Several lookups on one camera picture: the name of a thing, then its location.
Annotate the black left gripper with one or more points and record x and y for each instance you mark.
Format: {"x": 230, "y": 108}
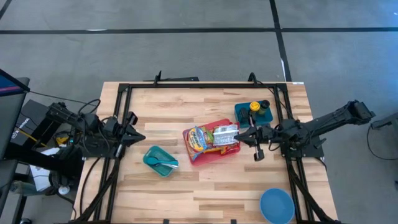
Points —
{"x": 124, "y": 130}

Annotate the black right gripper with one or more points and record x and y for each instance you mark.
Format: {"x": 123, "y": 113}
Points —
{"x": 264, "y": 135}

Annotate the red beef ramen packet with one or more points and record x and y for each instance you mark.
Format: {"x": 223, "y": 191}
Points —
{"x": 231, "y": 149}

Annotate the red white ramen packet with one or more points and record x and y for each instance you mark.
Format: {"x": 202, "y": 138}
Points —
{"x": 225, "y": 135}

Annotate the small black box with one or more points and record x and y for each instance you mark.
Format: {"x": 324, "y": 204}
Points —
{"x": 243, "y": 115}

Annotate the blue plastic spoon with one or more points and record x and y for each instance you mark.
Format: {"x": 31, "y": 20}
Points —
{"x": 151, "y": 160}

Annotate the yellow-lidded jar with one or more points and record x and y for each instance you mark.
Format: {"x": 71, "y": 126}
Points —
{"x": 255, "y": 106}

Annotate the green-edged ramen packet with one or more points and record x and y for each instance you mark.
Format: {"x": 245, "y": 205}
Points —
{"x": 209, "y": 138}

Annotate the dark cylindrical cup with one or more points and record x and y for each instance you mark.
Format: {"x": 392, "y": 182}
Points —
{"x": 265, "y": 105}

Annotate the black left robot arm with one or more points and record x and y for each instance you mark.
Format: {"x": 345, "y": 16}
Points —
{"x": 90, "y": 130}

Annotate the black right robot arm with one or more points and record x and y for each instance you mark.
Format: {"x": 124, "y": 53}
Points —
{"x": 326, "y": 123}

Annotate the blue rectangular container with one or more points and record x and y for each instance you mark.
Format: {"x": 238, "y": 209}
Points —
{"x": 264, "y": 119}

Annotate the red plastic tray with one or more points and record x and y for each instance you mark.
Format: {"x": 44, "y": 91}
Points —
{"x": 214, "y": 158}

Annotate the teal rectangular container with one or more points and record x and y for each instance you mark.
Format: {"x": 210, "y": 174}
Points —
{"x": 157, "y": 169}

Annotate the blue round bowl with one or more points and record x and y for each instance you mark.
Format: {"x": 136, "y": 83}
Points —
{"x": 276, "y": 207}

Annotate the white round cap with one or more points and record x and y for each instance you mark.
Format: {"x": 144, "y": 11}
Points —
{"x": 63, "y": 190}

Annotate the white paper sheet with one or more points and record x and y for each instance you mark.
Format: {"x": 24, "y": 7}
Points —
{"x": 40, "y": 179}

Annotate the black printed box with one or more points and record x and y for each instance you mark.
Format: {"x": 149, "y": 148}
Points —
{"x": 31, "y": 116}

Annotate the computer monitor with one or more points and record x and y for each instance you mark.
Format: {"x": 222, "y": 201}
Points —
{"x": 9, "y": 118}

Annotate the grey stand foot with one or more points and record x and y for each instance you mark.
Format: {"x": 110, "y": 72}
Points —
{"x": 385, "y": 121}

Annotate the black frame bracket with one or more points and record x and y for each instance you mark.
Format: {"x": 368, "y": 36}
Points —
{"x": 158, "y": 79}
{"x": 253, "y": 79}

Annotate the black metal rig frame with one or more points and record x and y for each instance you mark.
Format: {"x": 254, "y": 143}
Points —
{"x": 202, "y": 85}

